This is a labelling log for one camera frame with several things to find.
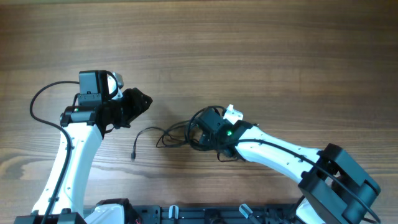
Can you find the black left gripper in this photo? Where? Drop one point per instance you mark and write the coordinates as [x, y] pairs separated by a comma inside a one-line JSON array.
[[134, 96]]

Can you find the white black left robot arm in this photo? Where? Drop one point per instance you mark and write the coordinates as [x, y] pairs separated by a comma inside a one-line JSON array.
[[101, 101]]

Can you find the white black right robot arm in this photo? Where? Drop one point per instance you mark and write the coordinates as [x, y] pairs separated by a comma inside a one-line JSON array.
[[334, 187]]

